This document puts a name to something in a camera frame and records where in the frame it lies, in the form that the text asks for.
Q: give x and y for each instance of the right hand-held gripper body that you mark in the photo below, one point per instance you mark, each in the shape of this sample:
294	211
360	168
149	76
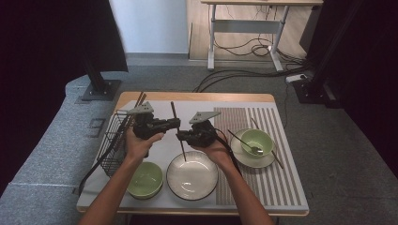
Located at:
202	136

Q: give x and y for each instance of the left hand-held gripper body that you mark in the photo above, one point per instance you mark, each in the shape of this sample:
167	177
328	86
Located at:
145	126

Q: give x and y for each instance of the metal spoon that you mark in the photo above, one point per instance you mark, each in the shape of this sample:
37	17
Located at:
237	138

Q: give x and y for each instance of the white plate with dark rim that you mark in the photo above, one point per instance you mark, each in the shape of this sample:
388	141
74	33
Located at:
191	181
241	156

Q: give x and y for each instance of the green bowl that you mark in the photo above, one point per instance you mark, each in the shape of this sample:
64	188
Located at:
150	181
263	139

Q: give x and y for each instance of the person's right hand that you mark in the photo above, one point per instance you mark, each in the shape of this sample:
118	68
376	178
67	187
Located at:
217	154

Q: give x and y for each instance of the person's left hand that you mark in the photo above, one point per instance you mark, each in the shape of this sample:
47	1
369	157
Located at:
137	150

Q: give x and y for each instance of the light grey table mat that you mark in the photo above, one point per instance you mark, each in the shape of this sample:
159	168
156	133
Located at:
184	106

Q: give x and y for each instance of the floor outlet cover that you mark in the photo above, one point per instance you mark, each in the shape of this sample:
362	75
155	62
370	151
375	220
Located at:
97	123

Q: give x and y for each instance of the black metal stand with base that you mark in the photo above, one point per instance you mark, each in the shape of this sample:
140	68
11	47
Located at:
313	92
94	93

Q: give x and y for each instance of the person's dark clothing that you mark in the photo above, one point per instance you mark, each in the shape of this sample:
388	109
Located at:
187	221

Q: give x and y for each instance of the striped placemat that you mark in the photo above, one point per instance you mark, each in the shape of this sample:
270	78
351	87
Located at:
281	187

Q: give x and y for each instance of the white power strip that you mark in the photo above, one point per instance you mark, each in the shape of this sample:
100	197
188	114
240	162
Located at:
295	78

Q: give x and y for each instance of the black curtain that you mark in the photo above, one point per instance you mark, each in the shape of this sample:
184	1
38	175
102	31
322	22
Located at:
369	78
47	62

